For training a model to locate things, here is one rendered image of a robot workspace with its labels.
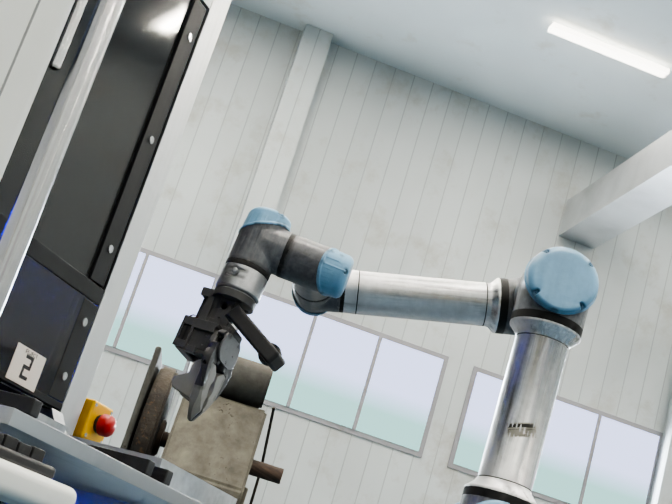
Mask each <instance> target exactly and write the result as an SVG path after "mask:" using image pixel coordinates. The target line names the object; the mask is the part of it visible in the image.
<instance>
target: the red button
mask: <svg viewBox="0 0 672 504"><path fill-rule="evenodd" d="M115 429H116V419H115V418H114V417H113V416H112V415H108V414H103V415H102V416H101V417H100V418H99V419H98V421H97V425H96V431H97V434H98V435H99V436H103V437H109V436H111V435H112V434H113V433H114V431H115Z"/></svg>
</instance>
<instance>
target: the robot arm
mask: <svg viewBox="0 0 672 504"><path fill-rule="evenodd" d="M290 229H291V222H290V220H289V219H288V218H287V217H286V216H285V215H283V214H280V213H279V212H278V211H276V210H274V209H271V208H268V207H255V208H253V209H252V210H250V212H249V213H248V215H247V217H246V219H245V221H244V223H243V225H242V226H241V227H240V229H239V231H238V236H237V238H236V240H235V242H234V245H233V247H232V249H231V251H230V253H229V256H228V258H227V260H226V262H225V265H224V267H223V269H222V271H221V274H220V276H219V278H218V280H217V282H216V288H215V289H211V288H207V287H203V289H202V292H201V295H202V297H203V298H204V299H203V301H202V303H201V306H200V308H199V310H198V312H197V315H194V314H192V315H190V316H189V315H185V317H184V319H183V321H182V323H181V325H180V328H179V330H178V332H177V334H176V336H175V338H174V341H173V343H172V344H173V345H175V347H176V348H177V350H178V351H179V352H180V353H181V354H182V355H183V356H184V357H185V359H186V360H187V361H190V362H193V365H192V367H191V369H190V371H189V372H187V373H183V374H178V375H175V376H174V377H173V379H172V387H173V388H174V389H176V390H177V391H179V393H180V395H181V396H182V397H184V398H185V399H187V400H188V401H190V402H189V407H188V415H187V419H188V420H189V421H194V420H195V419H197V418H198V417H199V416H200V415H201V414H203V413H204V412H205V411H206V410H207V409H208V408H209V407H210V406H211V405H212V404H213V402H214V401H215V400H217V398H218V397H219V395H220V394H221V393H222V391H223V390H224V388H225V387H226V385H227V383H228V381H229V379H230V376H231V374H232V370H233V368H234V366H235V364H236V362H237V359H238V356H239V353H240V344H241V341H242V337H241V336H240V334H239V333H238V332H237V331H236V329H235V328H234V327H233V326H232V325H231V324H232V323H233V324H234V326H235V327H236V328H237V329H238V330H239V331H240V333H241V334H242V335H243V336H244V337H245V339H246V340H247V341H248V342H249V343H250V345H251V346H252V347H253V348H254V349H255V351H256V352H257V353H258V358H259V361H260V362H261V363H262V364H263V365H265V366H267V367H268V366H269V367H270V368H271V370H272V371H274V372H276V371H278V370H279V369H280V368H281V367H282V366H284V365H285V361H284V359H283V358H282V353H281V349H280V348H279V346H277V345H276V344H274V343H271V342H270V341H269V340H268V339H267V338H266V336H265V335H264V334H263V333H262V332H261V330H260V329H259V328H258V327H257V326H256V325H255V323H254V322H253V321H252V320H251V319H250V318H249V316H248V315H249V314H252V313H253V311H254V309H255V307H256V304H258V303H259V301H260V299H261V296H262V294H263V292H264V289H265V287H266V284H267V282H268V280H269V278H270V276H271V274H273V275H275V276H277V277H279V278H282V279H284V280H287V281H290V282H292V283H293V284H292V296H293V299H294V302H295V304H296V306H297V307H298V309H299V310H300V311H302V312H303V313H305V314H307V315H310V316H320V315H322V314H325V313H326V312H338V313H339V312H340V313H347V314H358V315H369V316H379V317H390V318H401V319H411V320H422V321H433V322H443V323H454V324H464V325H475V326H486V327H487V328H488V329H489V330H490V331H491V332H492V333H496V334H507V335H516V337H515V340H514V344H513V348H512V351H511V355H510V359H509V362H508V366H507V370H506V373H505V377H504V381H503V384H502V388H501V392H500V395H499V399H498V403H497V406H496V410H495V414H494V417H493V421H492V425H491V428H490V432H489V436H488V439H487V443H486V447H485V450H484V454H483V458H482V461H481V465H480V469H479V472H478V476H477V478H476V479H475V480H473V481H471V482H469V483H467V484H465V486H464V489H463V493H462V497H461V500H460V502H457V503H455V504H537V503H536V502H535V500H534V498H533V496H532V493H531V492H532V489H533V485H534V481H535V477H536V473H537V469H538V465H539V461H540V458H541V454H542V450H543V446H544V442H545V438H546V434H547V430H548V427H549V423H550V419H551V415H552V411H553V407H554V403H555V399H556V396H557V392H558V388H559V384H560V380H561V376H562V372H563V368H564V365H565V361H566V357H567V353H568V350H569V349H570V348H572V347H574V346H576V345H577V344H579V343H580V341H581V337H582V333H583V330H584V326H585V322H586V318H587V314H588V310H589V307H591V306H592V304H593V303H594V302H595V300H596V298H597V294H598V289H599V279H598V274H597V272H596V269H595V268H594V266H593V264H592V263H591V262H590V260H589V259H588V258H586V257H585V256H584V255H583V254H581V253H580V252H578V251H576V250H573V249H570V248H566V247H552V248H548V249H545V250H543V251H541V252H540V253H538V254H537V255H536V256H534V257H533V258H532V259H531V260H530V261H529V262H528V264H527V266H526V268H525V272H524V273H523V275H522V276H521V277H519V278H513V279H506V278H496V279H495V280H494V281H493V282H491V283H485V282H474V281H464V280H453V279H442V278H432V277H421V276H410V275H400V274H389V273H378V272H368V271H357V270H352V268H353V265H354V260H353V258H352V257H351V256H350V255H347V254H345V253H343V252H340V251H339V250H338V249H336V248H330V247H328V246H325V245H322V244H320V243H317V242H314V241H311V240H309V239H306V238H303V237H301V236H298V235H296V234H293V233H292V232H291V231H290ZM192 316H196V317H192ZM216 367H217V370H216Z"/></svg>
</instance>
